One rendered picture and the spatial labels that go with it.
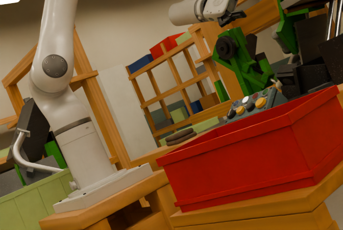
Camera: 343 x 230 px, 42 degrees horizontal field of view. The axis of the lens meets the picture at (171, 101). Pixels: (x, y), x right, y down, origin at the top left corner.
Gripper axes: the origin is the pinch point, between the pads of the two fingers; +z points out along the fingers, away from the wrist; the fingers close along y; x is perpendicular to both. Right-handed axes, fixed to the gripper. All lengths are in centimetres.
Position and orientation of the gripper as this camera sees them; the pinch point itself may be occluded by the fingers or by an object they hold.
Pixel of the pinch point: (246, 2)
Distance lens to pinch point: 149.8
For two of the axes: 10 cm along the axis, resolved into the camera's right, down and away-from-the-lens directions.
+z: 7.1, 0.1, -7.0
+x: 6.1, 4.8, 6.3
